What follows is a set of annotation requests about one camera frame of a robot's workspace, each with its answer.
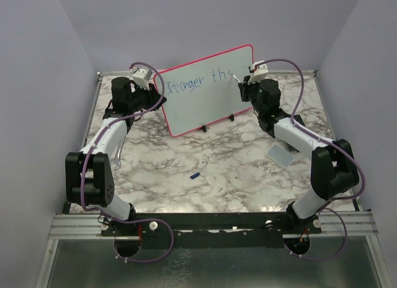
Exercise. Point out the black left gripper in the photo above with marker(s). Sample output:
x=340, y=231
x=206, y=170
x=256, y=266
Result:
x=153, y=95

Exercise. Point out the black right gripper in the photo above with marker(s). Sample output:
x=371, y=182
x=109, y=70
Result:
x=245, y=87

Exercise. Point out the pink framed whiteboard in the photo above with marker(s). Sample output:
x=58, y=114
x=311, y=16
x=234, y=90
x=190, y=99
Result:
x=202, y=91

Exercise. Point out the blue marker cap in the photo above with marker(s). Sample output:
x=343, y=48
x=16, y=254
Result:
x=195, y=175

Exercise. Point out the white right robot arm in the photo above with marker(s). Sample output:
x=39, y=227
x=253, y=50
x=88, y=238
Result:
x=332, y=171

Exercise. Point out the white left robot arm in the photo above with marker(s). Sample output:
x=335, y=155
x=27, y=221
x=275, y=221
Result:
x=89, y=178

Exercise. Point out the black whiteboard stand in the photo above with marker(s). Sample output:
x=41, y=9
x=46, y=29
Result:
x=204, y=128

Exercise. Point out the silver open-end wrench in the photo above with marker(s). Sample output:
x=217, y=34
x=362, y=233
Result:
x=115, y=162

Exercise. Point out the white grey small box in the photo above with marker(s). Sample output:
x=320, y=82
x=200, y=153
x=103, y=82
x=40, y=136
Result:
x=280, y=156

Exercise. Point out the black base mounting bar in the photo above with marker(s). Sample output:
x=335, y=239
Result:
x=227, y=230

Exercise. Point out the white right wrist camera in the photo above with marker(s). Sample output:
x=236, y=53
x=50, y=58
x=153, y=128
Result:
x=258, y=71

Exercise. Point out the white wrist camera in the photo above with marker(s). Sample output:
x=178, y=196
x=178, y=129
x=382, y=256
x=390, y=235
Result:
x=141, y=77
x=258, y=71

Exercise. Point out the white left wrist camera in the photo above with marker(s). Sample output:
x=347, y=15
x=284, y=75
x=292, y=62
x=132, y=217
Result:
x=141, y=77

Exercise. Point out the black network switch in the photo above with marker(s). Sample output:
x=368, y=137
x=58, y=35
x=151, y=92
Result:
x=297, y=119

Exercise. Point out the aluminium front rail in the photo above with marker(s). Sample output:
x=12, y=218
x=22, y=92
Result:
x=75, y=227

